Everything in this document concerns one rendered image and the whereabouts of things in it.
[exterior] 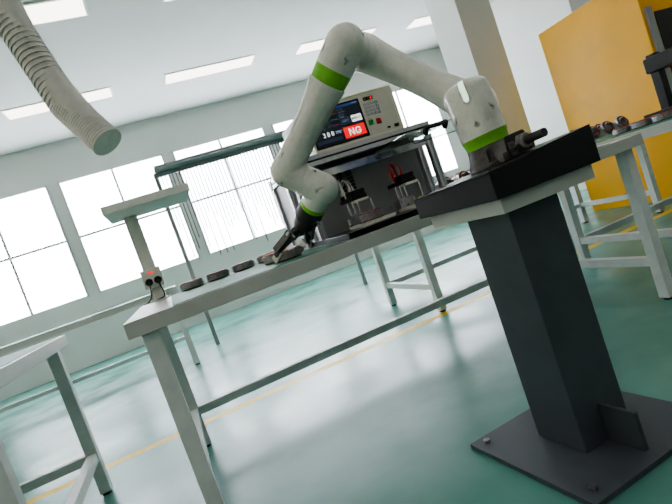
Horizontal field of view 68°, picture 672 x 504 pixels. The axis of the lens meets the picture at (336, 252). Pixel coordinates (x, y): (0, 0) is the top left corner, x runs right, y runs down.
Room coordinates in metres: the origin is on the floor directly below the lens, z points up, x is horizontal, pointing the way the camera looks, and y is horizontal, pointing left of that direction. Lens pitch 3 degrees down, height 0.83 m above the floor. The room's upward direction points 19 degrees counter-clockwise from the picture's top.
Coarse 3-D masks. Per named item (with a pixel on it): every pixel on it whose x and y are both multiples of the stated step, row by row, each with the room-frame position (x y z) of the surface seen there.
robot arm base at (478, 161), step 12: (516, 132) 1.32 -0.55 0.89; (540, 132) 1.24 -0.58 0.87; (492, 144) 1.34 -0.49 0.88; (504, 144) 1.30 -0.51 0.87; (516, 144) 1.31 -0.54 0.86; (528, 144) 1.30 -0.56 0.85; (468, 156) 1.42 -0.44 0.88; (480, 156) 1.37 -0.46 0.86; (492, 156) 1.36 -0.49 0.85; (504, 156) 1.30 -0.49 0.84; (480, 168) 1.37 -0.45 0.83
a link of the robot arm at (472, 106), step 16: (464, 80) 1.36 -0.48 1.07; (480, 80) 1.35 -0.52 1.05; (448, 96) 1.38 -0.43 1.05; (464, 96) 1.35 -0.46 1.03; (480, 96) 1.34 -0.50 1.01; (448, 112) 1.41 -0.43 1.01; (464, 112) 1.36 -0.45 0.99; (480, 112) 1.34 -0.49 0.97; (496, 112) 1.35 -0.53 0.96; (464, 128) 1.37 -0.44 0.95; (480, 128) 1.35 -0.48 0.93; (496, 128) 1.35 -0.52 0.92; (464, 144) 1.40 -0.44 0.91; (480, 144) 1.36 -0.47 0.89
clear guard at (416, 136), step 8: (448, 120) 2.06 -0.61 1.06; (432, 128) 2.02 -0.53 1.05; (440, 128) 2.02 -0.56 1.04; (448, 128) 2.02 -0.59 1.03; (400, 136) 2.03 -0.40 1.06; (408, 136) 1.98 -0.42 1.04; (416, 136) 1.98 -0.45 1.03; (424, 136) 1.98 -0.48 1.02; (432, 136) 1.98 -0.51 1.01; (392, 144) 2.21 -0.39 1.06
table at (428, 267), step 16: (592, 128) 4.02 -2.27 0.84; (608, 128) 4.04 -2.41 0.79; (640, 160) 4.07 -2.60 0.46; (576, 192) 4.77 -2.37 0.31; (656, 192) 4.04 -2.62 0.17; (576, 208) 4.76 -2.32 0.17; (416, 240) 3.35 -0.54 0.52; (384, 272) 4.09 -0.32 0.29; (416, 272) 4.19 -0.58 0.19; (432, 272) 3.35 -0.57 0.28; (384, 288) 4.13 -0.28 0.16; (400, 288) 3.85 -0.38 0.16; (416, 288) 3.59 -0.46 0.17; (432, 288) 3.36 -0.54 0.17
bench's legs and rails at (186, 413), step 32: (640, 192) 2.18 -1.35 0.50; (640, 224) 2.20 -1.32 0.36; (640, 256) 2.29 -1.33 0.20; (480, 288) 2.92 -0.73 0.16; (160, 352) 1.53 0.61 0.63; (320, 352) 2.60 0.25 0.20; (160, 384) 1.52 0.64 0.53; (256, 384) 2.48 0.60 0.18; (192, 416) 2.26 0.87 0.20; (192, 448) 1.52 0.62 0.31
